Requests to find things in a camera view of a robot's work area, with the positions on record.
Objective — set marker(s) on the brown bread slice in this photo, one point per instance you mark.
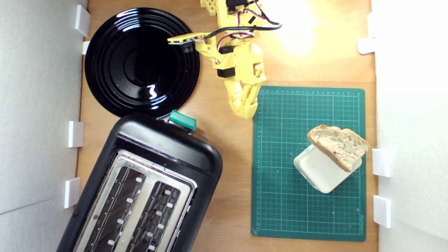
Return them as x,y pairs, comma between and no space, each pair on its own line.
339,145

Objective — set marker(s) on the green toaster lever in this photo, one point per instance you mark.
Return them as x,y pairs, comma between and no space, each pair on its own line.
182,120

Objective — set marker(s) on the black two-slot toaster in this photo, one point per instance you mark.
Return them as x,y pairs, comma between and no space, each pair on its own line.
175,150

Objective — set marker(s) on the green cutting mat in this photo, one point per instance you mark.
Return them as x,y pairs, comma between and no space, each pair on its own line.
280,196

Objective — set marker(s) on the black plate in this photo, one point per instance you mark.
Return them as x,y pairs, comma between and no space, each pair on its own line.
140,63

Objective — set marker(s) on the white block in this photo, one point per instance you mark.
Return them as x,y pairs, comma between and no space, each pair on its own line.
322,176

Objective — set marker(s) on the gripper camera board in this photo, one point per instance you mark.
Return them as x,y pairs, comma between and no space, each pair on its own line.
182,38

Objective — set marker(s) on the small white wall clip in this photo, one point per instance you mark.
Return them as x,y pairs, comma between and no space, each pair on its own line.
82,21
382,211
365,45
380,162
86,47
75,134
72,192

